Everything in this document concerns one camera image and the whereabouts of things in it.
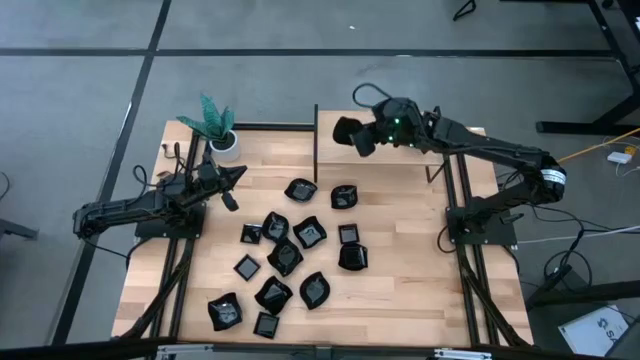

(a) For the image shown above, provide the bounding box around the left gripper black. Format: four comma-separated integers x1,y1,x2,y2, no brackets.
198,162,248,197

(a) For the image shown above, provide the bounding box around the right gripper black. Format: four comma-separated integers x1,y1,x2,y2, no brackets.
332,97,429,149

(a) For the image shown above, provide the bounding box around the black small square mini plate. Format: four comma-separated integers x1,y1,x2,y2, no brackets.
233,253,262,282
252,311,281,340
239,223,263,246
337,222,361,246

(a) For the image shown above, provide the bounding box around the white plant pot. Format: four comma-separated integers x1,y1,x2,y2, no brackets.
208,128,241,164

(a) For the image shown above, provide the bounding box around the artificial green snake plant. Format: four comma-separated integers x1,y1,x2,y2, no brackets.
175,93,236,143

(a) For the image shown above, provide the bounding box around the black bent metal rod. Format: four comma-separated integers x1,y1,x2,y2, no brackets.
452,0,477,22

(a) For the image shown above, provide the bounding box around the grey desk foot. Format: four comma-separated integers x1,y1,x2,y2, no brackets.
0,217,40,241

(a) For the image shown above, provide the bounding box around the black power brick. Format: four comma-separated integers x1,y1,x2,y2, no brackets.
542,263,574,291

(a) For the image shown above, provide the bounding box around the black floor beam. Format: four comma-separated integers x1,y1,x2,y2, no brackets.
524,279,640,309

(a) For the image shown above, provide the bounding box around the white printed box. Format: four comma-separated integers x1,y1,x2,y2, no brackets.
557,304,631,357

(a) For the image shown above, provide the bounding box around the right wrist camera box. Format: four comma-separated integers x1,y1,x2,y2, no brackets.
352,130,377,158

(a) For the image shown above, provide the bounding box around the black right camera cable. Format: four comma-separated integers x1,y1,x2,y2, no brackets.
351,82,392,109

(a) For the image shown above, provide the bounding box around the wooden shelf black metal frame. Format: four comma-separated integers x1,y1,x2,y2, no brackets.
313,103,446,185

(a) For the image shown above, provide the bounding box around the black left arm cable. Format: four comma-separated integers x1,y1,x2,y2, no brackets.
131,141,187,197

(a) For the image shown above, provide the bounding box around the black aluminium frame rail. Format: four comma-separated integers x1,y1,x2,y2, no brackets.
147,237,179,340
232,121,319,133
167,130,201,340
453,151,504,347
440,152,481,347

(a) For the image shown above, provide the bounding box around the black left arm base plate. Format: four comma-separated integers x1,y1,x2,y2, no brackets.
134,202,207,240

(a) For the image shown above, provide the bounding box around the black right base cable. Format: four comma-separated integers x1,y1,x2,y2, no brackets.
437,224,454,255

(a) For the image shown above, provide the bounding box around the black base cable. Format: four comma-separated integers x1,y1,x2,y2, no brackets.
437,224,454,255
79,237,136,264

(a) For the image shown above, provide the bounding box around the black left base cable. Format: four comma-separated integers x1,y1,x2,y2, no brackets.
79,237,136,264

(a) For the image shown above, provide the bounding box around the silver metal bracket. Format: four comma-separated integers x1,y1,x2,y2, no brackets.
155,343,214,360
433,348,494,360

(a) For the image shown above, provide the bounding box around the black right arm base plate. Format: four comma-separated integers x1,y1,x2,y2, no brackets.
446,205,519,247

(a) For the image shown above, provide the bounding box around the black rig frame beam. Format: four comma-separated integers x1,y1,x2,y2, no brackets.
0,337,640,360

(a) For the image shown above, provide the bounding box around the black desk leg frame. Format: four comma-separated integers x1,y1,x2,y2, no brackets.
535,0,640,136

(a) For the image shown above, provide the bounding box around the white floor cable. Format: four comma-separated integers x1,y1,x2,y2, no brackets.
517,224,640,246

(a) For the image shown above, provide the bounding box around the yellow extension cord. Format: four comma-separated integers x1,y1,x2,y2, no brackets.
557,127,640,164

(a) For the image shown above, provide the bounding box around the black floor cable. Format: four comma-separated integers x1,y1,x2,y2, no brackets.
527,202,596,291

